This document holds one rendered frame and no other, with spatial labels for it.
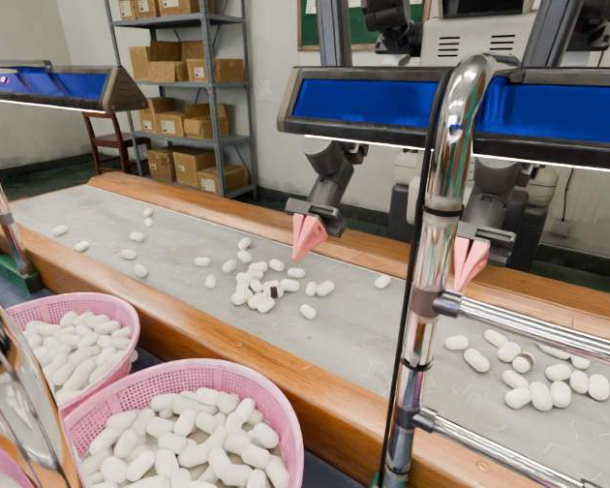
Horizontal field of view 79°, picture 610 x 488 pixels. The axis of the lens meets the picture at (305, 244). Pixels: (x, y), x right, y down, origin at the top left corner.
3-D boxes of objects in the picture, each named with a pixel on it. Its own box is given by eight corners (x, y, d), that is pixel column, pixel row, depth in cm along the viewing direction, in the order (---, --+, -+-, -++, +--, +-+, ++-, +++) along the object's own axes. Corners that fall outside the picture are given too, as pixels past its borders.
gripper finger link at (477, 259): (473, 290, 49) (494, 231, 51) (420, 275, 52) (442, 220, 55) (472, 307, 54) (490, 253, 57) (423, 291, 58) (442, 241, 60)
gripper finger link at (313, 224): (298, 256, 60) (321, 207, 62) (263, 245, 63) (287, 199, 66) (313, 271, 65) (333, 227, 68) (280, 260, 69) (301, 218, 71)
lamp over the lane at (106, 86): (4, 95, 98) (-7, 65, 95) (150, 108, 67) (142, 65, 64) (-34, 97, 92) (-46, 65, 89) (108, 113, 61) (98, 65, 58)
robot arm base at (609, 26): (617, 16, 82) (554, 19, 88) (629, -15, 75) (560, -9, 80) (607, 50, 81) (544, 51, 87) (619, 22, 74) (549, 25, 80)
